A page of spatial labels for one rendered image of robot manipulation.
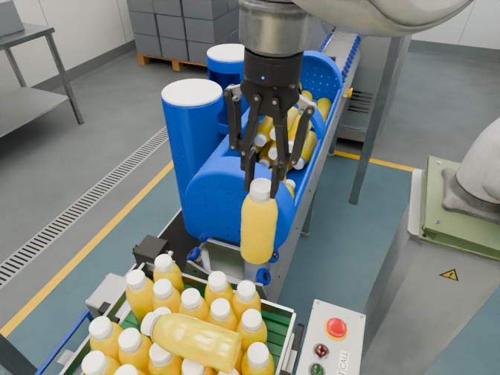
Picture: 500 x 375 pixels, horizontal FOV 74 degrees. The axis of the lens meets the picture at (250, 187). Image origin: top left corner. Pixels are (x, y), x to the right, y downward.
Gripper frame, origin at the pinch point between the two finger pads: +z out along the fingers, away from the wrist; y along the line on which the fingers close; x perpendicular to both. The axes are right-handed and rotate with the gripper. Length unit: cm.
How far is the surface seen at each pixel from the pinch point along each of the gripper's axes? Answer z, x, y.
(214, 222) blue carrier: 31.1, -13.8, 16.0
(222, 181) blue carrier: 15.8, -13.4, 13.5
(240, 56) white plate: 31, -137, 58
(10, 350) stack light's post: 41, 29, 44
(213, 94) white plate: 32, -87, 51
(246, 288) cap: 28.3, 3.3, 0.4
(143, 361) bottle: 34.6, 22.2, 14.3
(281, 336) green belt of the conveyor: 45.8, 1.7, -8.8
